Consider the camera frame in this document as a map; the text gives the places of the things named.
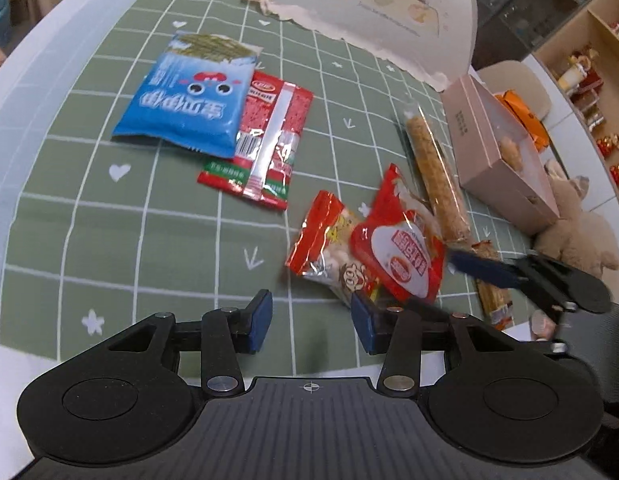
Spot beige chair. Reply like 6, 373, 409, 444
476, 60, 553, 117

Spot doll figurine with yellow bottle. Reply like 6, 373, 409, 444
559, 47, 604, 93

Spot wooden wall shelf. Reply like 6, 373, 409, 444
533, 0, 619, 137

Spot person's right hand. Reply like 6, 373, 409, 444
531, 310, 559, 342

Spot clear cracker packet red ends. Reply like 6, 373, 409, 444
468, 240, 516, 332
403, 104, 473, 244

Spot orange snack bag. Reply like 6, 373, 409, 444
493, 89, 549, 154

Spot clear bun packet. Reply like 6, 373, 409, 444
497, 137, 526, 172

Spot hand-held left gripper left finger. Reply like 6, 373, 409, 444
106, 290, 273, 397

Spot brown teddy bear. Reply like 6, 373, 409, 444
531, 159, 619, 282

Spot red and yellow candy bag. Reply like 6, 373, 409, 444
285, 191, 385, 309

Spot dark glass cabinet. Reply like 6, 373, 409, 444
468, 0, 615, 63

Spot white printed food cover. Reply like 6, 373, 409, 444
214, 0, 479, 93

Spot blue seaweed snack packet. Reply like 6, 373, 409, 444
112, 31, 262, 158

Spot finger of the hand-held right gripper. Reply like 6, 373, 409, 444
407, 296, 453, 319
449, 250, 613, 313

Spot red pouch with white star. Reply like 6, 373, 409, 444
349, 164, 446, 306

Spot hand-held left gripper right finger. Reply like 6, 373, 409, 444
350, 292, 517, 397

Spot pink cardboard box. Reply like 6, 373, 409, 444
441, 74, 561, 237

